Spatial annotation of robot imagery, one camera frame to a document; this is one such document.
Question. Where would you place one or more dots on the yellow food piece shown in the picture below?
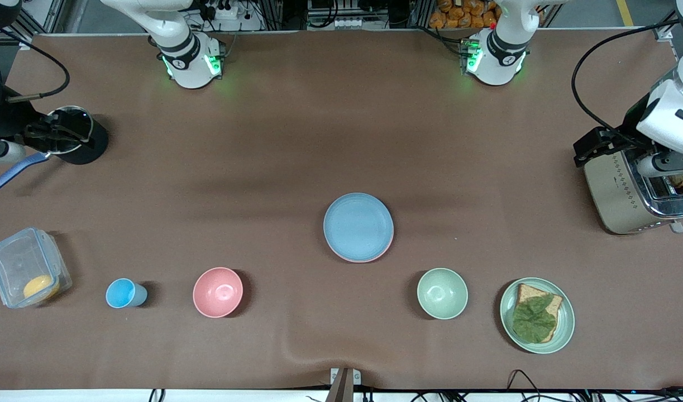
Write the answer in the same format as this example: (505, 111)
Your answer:
(39, 287)

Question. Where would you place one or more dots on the green bowl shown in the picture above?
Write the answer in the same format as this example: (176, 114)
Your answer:
(442, 293)

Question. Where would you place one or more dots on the grey power strip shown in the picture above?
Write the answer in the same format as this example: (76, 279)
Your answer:
(348, 22)

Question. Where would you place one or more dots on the pink bowl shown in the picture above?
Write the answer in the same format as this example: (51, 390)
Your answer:
(218, 292)

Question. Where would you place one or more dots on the white power strip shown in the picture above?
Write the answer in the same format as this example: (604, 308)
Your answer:
(227, 11)

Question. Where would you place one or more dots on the brown table cloth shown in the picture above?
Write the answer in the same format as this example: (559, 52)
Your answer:
(296, 139)

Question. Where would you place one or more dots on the clear plastic container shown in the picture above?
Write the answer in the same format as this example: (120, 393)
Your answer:
(17, 262)

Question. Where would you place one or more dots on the green plate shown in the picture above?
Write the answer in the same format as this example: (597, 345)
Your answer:
(566, 326)

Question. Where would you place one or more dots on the blue cup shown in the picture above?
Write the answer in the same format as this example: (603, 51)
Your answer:
(123, 293)

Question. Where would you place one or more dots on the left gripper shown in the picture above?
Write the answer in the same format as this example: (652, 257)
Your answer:
(627, 135)

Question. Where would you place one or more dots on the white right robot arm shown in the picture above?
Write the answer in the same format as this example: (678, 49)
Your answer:
(187, 53)

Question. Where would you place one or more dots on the green lettuce leaf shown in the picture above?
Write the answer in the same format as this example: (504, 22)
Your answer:
(534, 321)

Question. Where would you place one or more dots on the beige chrome toaster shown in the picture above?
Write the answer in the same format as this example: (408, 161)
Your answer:
(612, 190)

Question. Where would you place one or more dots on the orange snack bag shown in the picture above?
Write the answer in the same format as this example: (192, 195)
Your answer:
(464, 14)

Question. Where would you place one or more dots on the pink plate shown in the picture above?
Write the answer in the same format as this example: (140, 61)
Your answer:
(357, 261)

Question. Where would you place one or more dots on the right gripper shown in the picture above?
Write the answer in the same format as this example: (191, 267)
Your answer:
(7, 124)

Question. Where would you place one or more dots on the brown bread slice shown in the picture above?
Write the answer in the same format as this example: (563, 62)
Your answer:
(526, 293)

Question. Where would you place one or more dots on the metal camera bracket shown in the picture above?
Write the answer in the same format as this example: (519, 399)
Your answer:
(343, 385)

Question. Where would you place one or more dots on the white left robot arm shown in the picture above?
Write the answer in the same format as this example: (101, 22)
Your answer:
(500, 56)

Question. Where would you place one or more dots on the blue plate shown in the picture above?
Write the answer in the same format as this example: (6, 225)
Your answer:
(358, 226)

